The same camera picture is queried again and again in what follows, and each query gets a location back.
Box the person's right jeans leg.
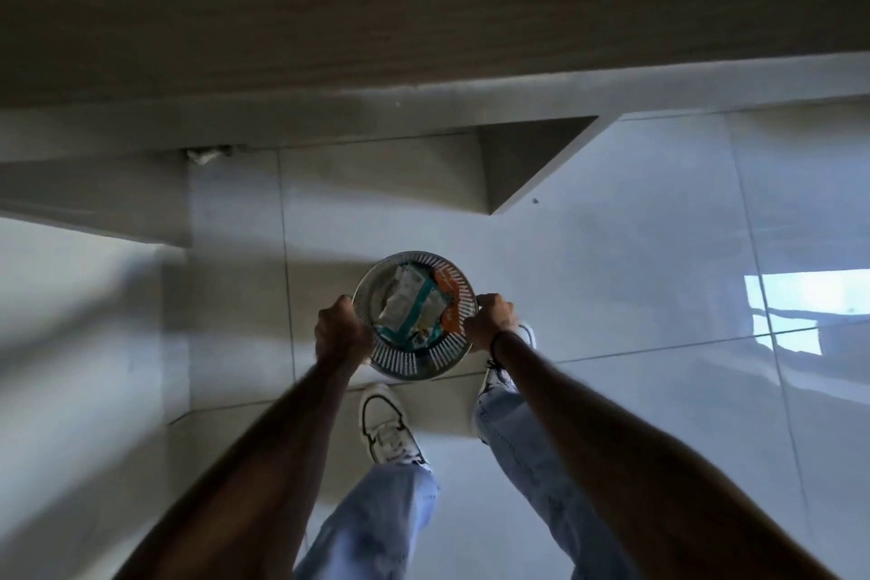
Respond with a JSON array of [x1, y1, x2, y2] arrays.
[[472, 389, 640, 580]]

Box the person's white sneaker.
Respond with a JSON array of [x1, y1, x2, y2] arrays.
[[478, 323, 538, 405], [358, 384, 430, 469]]

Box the orange wrapper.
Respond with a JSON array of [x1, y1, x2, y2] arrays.
[[428, 266, 466, 332]]

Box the teal and white wrapper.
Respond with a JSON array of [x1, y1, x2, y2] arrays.
[[372, 263, 453, 344]]

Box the person's right white sneaker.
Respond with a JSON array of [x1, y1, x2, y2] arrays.
[[478, 323, 538, 405]]

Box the person's right forearm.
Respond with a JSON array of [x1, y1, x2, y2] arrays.
[[491, 330, 837, 580]]

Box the person's left hand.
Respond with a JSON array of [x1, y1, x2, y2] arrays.
[[313, 295, 375, 367]]

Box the person's jeans leg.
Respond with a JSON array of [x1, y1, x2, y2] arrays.
[[294, 463, 440, 580], [472, 389, 640, 580]]

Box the person's left white sneaker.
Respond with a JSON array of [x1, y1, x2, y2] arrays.
[[358, 384, 430, 469]]

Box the black wristband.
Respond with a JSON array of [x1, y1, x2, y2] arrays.
[[489, 329, 519, 363]]

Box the wooden cabinet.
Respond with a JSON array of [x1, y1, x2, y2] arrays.
[[0, 0, 870, 247]]

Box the person's left jeans leg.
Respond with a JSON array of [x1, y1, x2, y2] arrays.
[[294, 463, 440, 580]]

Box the person's left forearm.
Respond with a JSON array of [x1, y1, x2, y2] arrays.
[[112, 355, 371, 580]]

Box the person's right hand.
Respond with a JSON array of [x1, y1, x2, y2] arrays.
[[461, 293, 520, 355]]

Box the grey slotted waste bin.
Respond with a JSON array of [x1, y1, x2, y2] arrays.
[[352, 251, 477, 382]]

